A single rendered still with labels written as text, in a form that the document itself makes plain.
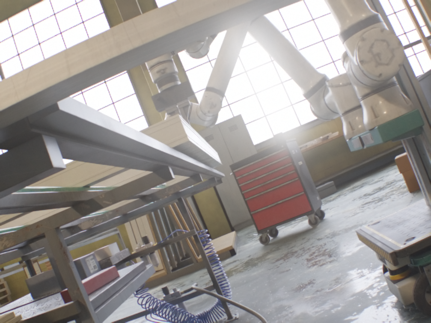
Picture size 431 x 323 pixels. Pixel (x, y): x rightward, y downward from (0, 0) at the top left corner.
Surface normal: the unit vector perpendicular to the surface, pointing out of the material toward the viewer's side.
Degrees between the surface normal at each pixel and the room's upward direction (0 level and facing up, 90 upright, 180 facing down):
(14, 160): 90
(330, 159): 90
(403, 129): 90
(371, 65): 98
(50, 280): 90
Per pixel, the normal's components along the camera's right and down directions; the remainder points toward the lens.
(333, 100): -0.89, 0.38
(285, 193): -0.40, 0.09
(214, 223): -0.07, -0.05
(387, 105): -0.35, -0.33
